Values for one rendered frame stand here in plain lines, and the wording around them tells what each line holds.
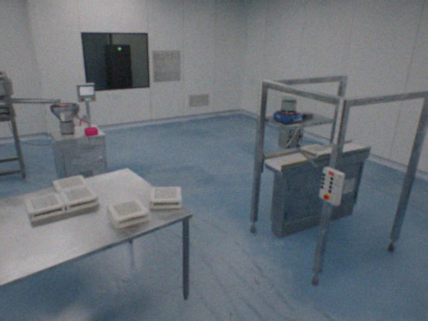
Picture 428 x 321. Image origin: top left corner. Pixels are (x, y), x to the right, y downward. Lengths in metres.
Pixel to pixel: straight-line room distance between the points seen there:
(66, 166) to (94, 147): 0.43
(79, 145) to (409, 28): 5.17
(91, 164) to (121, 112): 3.12
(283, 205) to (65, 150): 2.84
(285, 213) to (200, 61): 5.49
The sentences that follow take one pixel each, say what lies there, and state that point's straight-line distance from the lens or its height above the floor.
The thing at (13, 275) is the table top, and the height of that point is 0.83.
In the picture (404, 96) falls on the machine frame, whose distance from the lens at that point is 3.26.
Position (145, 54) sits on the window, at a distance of 7.93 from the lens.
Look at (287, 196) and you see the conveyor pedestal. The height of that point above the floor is 0.51.
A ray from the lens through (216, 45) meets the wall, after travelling 8.74.
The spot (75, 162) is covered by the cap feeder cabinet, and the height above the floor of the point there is 0.43.
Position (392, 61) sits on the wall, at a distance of 6.49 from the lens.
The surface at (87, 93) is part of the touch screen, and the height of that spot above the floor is 1.25.
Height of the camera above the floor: 2.15
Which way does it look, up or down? 21 degrees down
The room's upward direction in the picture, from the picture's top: 1 degrees clockwise
